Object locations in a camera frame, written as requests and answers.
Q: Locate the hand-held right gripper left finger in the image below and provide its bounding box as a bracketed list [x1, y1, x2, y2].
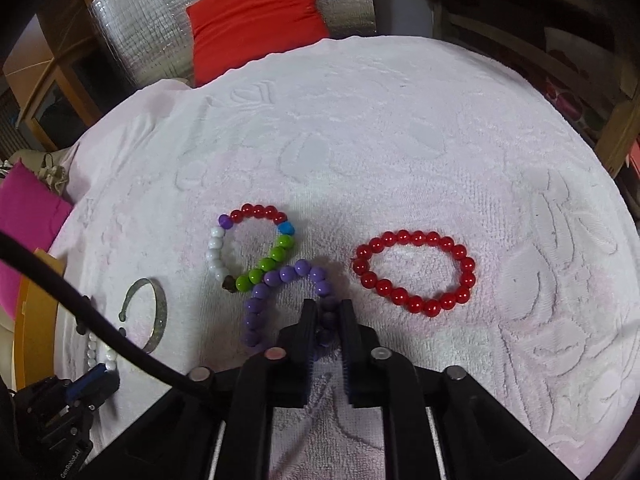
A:
[95, 299, 321, 480]

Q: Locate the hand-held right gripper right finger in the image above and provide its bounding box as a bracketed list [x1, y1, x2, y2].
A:
[337, 299, 576, 480]

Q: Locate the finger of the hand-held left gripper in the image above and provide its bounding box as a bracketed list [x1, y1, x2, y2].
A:
[67, 364, 108, 400]
[82, 372, 122, 412]

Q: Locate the white bead bracelet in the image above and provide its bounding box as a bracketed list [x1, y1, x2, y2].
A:
[85, 327, 126, 373]

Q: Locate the purple bead bracelet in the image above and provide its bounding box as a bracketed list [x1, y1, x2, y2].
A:
[242, 259, 337, 350]

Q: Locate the red bead bracelet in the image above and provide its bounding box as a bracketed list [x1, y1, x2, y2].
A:
[351, 230, 477, 318]

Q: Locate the orange cardboard box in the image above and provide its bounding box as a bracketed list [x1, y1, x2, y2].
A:
[14, 247, 68, 391]

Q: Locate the silver cuff bangle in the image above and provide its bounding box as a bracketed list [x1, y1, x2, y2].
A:
[119, 278, 169, 355]

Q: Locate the multicolour bead bracelet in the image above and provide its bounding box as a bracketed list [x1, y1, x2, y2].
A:
[205, 203, 297, 295]

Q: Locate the pink cushion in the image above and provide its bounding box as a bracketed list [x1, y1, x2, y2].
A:
[0, 160, 76, 321]

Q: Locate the patterned cloth bag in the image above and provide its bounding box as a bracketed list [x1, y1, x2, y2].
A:
[35, 152, 69, 196]

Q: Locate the white embossed blanket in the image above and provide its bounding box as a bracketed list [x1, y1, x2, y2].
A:
[47, 35, 640, 480]

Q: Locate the wooden cabinet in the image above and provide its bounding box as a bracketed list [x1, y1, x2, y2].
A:
[2, 5, 108, 151]

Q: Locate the red cushion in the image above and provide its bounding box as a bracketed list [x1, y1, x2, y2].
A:
[186, 0, 331, 88]

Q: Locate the black cable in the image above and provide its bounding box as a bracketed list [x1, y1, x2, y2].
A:
[0, 230, 216, 406]

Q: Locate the wooden furniture frame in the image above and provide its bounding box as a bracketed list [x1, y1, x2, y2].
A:
[595, 75, 640, 171]

